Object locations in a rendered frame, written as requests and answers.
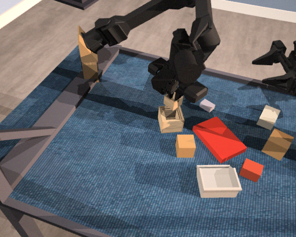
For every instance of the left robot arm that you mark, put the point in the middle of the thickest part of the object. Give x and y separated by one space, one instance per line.
185 49

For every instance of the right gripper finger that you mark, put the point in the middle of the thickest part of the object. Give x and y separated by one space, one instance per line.
284 82
266 59

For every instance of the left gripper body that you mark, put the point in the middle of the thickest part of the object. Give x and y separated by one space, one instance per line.
193 92

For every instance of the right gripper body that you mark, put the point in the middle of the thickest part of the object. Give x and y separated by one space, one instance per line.
288 63

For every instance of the pale pink rectangular block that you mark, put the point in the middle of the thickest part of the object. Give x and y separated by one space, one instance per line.
207 105

